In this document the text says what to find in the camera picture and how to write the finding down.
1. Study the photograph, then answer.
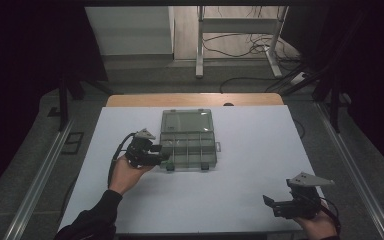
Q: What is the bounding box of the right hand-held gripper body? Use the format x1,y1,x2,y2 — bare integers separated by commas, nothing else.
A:
272,171,336,221

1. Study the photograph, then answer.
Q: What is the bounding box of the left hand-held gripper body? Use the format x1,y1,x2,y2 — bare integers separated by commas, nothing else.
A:
124,128,158,168

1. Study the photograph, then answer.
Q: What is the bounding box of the clear plastic organizer box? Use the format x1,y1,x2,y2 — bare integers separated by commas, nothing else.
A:
157,108,222,172

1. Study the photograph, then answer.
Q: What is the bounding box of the person's left hand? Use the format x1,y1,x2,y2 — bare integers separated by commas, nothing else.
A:
108,154,156,196

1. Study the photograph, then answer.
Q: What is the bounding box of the person's right hand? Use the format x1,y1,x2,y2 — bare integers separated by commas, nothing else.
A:
292,201,340,240

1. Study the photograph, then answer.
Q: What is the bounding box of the white table board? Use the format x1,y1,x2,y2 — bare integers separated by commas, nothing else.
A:
58,104,314,235

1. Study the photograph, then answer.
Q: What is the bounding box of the wooden table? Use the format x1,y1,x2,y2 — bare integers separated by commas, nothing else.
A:
105,92,285,108

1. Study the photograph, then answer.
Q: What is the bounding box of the black metal stand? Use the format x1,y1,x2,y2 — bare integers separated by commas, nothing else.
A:
312,64,352,134
48,75,115,132

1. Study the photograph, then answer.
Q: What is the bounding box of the white power strip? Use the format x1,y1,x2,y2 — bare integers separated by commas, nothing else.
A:
289,71,307,87

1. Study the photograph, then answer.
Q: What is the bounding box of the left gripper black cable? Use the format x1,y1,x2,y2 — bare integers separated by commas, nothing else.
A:
107,132,138,188

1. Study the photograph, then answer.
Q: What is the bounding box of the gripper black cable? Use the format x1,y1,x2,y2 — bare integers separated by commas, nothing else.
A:
107,132,138,188
319,195,342,235

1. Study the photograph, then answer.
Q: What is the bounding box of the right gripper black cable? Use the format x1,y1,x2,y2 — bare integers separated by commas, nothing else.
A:
319,195,342,235

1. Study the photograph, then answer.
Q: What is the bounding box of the aluminium rail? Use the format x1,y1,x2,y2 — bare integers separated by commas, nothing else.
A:
2,118,76,240
314,101,384,240

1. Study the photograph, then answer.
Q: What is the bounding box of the thin black table cable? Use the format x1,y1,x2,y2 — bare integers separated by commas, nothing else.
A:
293,117,306,140

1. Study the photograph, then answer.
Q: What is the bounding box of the long black floor cable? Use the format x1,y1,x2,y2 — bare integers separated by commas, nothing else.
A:
219,76,283,95

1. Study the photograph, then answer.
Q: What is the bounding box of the tangle of black floor cables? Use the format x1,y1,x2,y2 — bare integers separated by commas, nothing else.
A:
202,32,302,63

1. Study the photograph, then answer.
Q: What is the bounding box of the white metal desk frame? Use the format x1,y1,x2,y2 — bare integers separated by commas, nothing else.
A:
195,5,290,80

